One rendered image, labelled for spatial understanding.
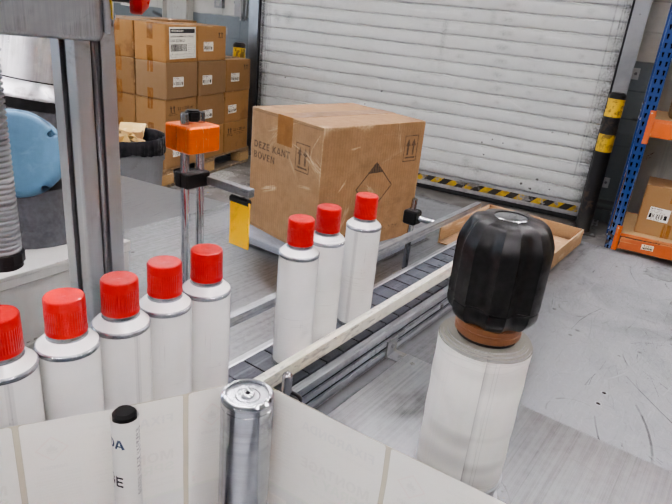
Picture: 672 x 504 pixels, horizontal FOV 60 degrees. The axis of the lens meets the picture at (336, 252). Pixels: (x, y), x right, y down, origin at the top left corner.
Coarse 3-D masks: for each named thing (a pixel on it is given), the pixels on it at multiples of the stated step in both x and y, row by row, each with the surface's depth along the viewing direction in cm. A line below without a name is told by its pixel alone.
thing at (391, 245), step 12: (480, 204) 131; (444, 216) 119; (456, 216) 121; (420, 228) 111; (432, 228) 113; (396, 240) 104; (408, 240) 107; (384, 252) 100; (264, 300) 78; (240, 312) 74; (252, 312) 76
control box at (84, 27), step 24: (0, 0) 41; (24, 0) 42; (48, 0) 42; (72, 0) 43; (96, 0) 43; (0, 24) 42; (24, 24) 42; (48, 24) 43; (72, 24) 43; (96, 24) 44
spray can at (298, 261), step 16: (288, 224) 72; (304, 224) 71; (288, 240) 73; (304, 240) 72; (288, 256) 72; (304, 256) 72; (288, 272) 73; (304, 272) 73; (288, 288) 73; (304, 288) 74; (288, 304) 74; (304, 304) 74; (288, 320) 75; (304, 320) 75; (288, 336) 76; (304, 336) 76; (288, 352) 77
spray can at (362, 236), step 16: (368, 192) 86; (368, 208) 84; (352, 224) 85; (368, 224) 84; (352, 240) 85; (368, 240) 85; (352, 256) 86; (368, 256) 86; (352, 272) 87; (368, 272) 87; (352, 288) 87; (368, 288) 88; (352, 304) 88; (368, 304) 89
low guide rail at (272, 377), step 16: (448, 272) 107; (416, 288) 97; (384, 304) 90; (400, 304) 94; (352, 320) 85; (368, 320) 87; (336, 336) 80; (352, 336) 84; (304, 352) 76; (320, 352) 78; (272, 368) 72; (288, 368) 73; (272, 384) 71
